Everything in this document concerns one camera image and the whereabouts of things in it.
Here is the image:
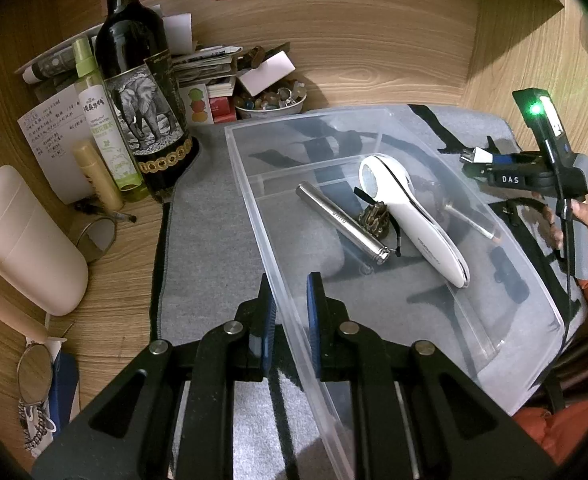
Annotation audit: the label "clear plastic storage bin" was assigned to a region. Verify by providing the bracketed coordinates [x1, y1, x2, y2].
[223, 104, 566, 480]

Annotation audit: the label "bronze metal keychain ornament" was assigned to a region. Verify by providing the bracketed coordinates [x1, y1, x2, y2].
[352, 186, 401, 257]

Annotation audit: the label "dark wine bottle elephant label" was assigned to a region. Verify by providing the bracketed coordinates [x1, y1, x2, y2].
[96, 0, 200, 203]

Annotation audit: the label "silver metal cylinder tube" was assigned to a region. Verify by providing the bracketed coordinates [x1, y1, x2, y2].
[295, 181, 390, 266]

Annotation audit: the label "thin silver pen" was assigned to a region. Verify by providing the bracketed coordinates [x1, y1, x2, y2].
[444, 203, 501, 245]

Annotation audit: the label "green spray bottle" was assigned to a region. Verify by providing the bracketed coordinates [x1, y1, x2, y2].
[73, 36, 148, 203]

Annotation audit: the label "white marker pen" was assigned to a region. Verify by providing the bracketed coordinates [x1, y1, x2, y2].
[22, 47, 98, 84]

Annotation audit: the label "white handwritten paper note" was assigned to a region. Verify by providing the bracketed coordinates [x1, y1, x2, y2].
[17, 86, 94, 205]

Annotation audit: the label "stack of books and papers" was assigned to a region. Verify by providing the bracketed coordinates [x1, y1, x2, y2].
[172, 46, 243, 126]

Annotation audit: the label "white handheld massager device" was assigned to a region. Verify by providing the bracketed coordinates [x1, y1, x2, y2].
[359, 154, 471, 288]

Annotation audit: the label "bowl of small stones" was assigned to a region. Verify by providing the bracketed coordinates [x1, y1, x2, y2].
[232, 79, 308, 119]

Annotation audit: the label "white folded card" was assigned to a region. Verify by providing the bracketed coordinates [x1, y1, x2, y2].
[238, 51, 295, 96]

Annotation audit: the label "person's right hand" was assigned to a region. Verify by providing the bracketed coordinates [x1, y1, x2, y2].
[542, 200, 588, 249]

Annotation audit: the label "yellow lip balm tube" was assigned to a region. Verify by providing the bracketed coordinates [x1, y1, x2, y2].
[73, 140, 124, 211]

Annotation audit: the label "grey mat with black letters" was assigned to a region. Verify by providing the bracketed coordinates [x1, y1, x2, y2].
[152, 105, 588, 479]

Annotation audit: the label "round mirror with chain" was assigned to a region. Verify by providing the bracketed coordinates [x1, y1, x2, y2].
[16, 324, 74, 458]

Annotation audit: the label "round eyeglasses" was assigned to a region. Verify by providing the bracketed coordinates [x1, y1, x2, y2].
[70, 200, 138, 263]

